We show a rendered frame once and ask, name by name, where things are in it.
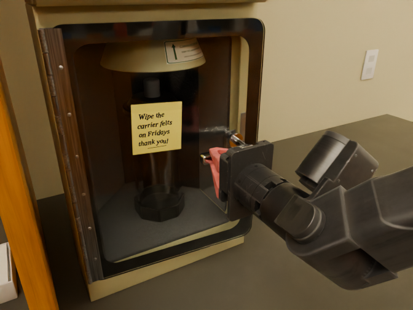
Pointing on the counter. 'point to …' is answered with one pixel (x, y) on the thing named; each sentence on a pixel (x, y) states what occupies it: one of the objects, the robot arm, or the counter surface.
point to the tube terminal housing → (248, 11)
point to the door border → (72, 147)
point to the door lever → (236, 139)
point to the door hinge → (62, 135)
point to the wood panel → (22, 211)
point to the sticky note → (156, 127)
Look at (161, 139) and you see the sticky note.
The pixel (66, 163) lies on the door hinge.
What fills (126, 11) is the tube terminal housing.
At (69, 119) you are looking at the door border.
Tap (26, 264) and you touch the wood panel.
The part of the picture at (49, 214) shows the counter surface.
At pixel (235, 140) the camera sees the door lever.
